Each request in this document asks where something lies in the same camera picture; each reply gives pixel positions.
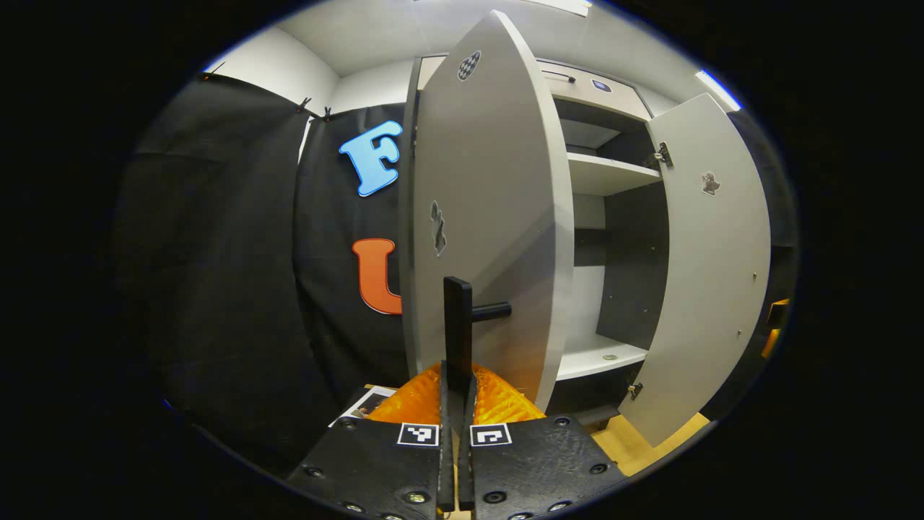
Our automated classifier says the beige double-door shoe cabinet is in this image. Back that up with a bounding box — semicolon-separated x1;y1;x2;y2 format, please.
398;54;672;434

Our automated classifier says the narrow ceiling light strip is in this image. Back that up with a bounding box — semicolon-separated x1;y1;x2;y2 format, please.
695;69;743;112

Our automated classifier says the long ceiling light panel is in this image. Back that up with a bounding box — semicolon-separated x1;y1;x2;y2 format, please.
523;0;593;18

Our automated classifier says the black backdrop cloth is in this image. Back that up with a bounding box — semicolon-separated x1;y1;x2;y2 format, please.
115;72;798;477

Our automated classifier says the beige shoe cabinet door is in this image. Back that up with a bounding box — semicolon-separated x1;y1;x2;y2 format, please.
619;92;772;449
411;9;576;416

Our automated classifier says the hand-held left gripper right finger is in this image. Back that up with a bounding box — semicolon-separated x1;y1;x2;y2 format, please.
458;361;627;520

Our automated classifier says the beige cabinet drawer black handle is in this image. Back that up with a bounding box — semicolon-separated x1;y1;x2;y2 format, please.
538;60;654;122

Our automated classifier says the printed paper sheet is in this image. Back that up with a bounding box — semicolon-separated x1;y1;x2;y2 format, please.
328;385;398;428

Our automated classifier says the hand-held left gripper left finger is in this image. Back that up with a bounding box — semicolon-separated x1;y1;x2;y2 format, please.
285;361;457;520

